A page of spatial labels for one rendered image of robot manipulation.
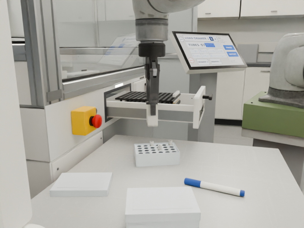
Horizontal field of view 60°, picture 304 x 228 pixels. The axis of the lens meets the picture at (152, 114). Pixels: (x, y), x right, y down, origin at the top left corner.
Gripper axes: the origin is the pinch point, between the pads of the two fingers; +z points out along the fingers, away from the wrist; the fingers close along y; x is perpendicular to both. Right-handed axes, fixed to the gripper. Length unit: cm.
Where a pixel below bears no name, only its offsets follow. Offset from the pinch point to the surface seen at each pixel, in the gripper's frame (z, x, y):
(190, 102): 3.8, -20.6, 33.3
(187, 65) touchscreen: -9, -32, 86
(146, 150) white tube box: 10.2, 2.0, -3.3
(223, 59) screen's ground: -12, -61, 100
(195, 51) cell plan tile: -17, -41, 96
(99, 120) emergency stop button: 1.4, 15.2, -0.3
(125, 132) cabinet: 17.6, 7.4, 38.2
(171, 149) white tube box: 10.1, -5.2, -3.4
